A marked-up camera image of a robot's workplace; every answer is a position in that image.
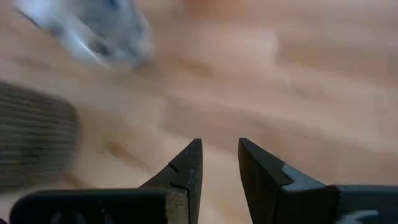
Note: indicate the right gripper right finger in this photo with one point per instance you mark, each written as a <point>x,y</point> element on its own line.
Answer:
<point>267,193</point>

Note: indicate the blue white patterned mug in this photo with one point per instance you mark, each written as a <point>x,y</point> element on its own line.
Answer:
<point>99,34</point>

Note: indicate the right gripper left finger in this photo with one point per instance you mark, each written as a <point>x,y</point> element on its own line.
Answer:
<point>183,177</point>

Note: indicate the black white striped cup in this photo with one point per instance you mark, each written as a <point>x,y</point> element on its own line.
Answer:
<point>34,137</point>

